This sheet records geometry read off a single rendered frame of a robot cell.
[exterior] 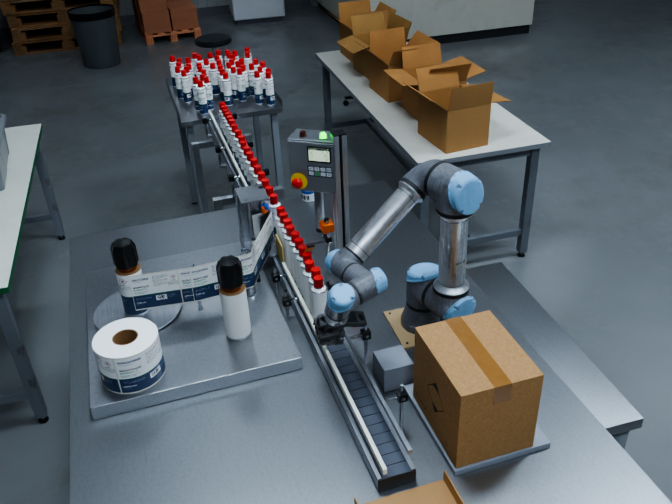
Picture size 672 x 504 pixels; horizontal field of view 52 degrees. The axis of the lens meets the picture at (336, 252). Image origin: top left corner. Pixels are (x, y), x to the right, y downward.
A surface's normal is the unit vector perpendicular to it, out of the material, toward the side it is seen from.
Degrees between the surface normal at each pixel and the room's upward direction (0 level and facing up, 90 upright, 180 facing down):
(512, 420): 90
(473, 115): 90
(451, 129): 90
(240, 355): 0
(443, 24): 90
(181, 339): 0
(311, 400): 0
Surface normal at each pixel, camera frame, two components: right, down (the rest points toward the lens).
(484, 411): 0.30, 0.50
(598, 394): -0.04, -0.85
